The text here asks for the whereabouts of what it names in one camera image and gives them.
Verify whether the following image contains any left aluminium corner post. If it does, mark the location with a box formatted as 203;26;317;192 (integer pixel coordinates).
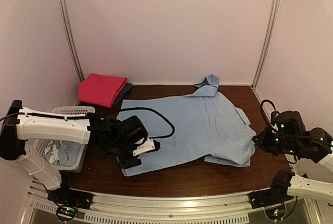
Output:
54;0;85;84

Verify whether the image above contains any aluminium corner post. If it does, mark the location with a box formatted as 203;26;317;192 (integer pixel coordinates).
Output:
54;0;85;84
251;0;281;90

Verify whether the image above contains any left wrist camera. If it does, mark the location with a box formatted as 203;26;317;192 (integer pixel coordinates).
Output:
132;138;161;156

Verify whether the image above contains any right aluminium corner post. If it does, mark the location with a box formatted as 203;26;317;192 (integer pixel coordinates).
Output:
251;0;281;90

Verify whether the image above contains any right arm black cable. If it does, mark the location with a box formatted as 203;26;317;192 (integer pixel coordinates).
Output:
261;99;279;128

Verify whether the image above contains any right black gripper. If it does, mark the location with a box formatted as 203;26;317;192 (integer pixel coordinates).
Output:
252;127;300;157

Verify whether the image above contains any folded dark blue cloth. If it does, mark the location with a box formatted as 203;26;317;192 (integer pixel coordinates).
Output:
112;82;133;107

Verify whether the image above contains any folded pink cloth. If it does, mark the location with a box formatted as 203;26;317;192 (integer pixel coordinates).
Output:
78;73;127;108

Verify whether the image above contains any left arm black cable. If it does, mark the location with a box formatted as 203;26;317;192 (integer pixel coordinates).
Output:
93;106;175;140

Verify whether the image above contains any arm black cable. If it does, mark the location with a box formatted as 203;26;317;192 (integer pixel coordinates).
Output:
261;99;279;128
93;106;175;140

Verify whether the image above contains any white plastic laundry basket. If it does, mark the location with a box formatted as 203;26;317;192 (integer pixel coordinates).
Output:
20;106;95;172

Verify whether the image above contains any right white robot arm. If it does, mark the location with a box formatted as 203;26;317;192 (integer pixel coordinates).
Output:
252;111;332;205

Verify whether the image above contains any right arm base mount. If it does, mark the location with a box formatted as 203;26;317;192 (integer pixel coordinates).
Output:
248;170;295;209

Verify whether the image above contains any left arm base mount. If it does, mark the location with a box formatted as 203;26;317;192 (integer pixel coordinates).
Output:
46;177;93;210

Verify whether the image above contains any blue printed garment in basket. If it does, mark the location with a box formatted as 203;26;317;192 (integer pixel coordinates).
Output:
41;140;86;168

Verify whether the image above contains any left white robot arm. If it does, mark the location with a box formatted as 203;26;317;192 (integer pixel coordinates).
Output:
1;100;148;205

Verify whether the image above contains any light blue shirt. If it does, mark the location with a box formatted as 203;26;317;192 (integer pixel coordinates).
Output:
117;74;255;177

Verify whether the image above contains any aluminium front rail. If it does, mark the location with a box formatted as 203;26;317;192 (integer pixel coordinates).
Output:
18;180;323;223

